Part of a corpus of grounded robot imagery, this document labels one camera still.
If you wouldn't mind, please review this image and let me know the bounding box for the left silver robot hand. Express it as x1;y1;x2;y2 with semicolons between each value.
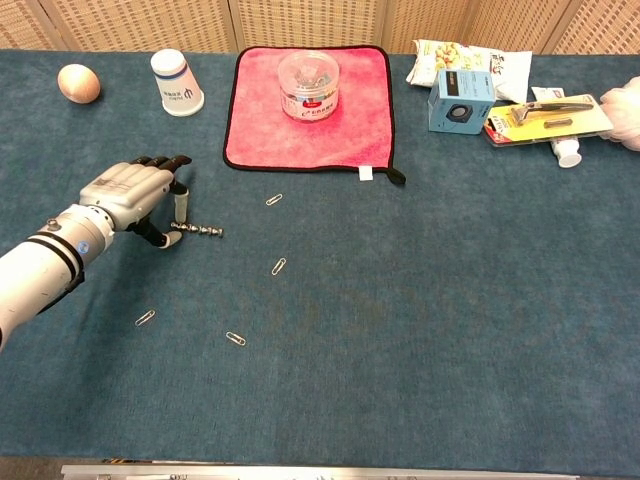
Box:
78;154;193;249

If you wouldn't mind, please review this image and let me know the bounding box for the silver metal chain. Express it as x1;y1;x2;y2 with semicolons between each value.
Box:
170;222;225;238

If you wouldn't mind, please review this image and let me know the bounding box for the clear jar of binder clips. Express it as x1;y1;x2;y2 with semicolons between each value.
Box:
277;50;341;122

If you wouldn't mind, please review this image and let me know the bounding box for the wooden egg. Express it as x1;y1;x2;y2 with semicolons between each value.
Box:
56;63;102;105

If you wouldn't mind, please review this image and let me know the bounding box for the white paper cup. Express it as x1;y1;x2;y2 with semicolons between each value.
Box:
150;48;206;118

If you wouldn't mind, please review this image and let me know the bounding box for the pink cloth with black edge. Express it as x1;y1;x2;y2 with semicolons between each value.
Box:
222;45;407;187

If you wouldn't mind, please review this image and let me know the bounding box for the wicker folding screen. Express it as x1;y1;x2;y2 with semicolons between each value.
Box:
0;0;640;55

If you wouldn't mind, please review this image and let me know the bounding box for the blue speaker box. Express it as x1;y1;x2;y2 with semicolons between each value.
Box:
427;68;497;136

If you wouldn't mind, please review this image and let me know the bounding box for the white snack bag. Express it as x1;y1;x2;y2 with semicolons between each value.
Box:
405;39;534;104

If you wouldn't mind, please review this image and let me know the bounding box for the yellow razor blister pack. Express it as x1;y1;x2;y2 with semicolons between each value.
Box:
482;93;615;148

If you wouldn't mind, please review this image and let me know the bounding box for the small white sachet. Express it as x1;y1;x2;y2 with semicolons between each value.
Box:
530;85;566;104

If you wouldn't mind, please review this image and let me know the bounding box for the white tube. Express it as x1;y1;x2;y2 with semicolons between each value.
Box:
548;137;583;169

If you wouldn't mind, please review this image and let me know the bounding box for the aluminium rail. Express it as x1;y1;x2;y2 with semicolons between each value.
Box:
60;463;581;480

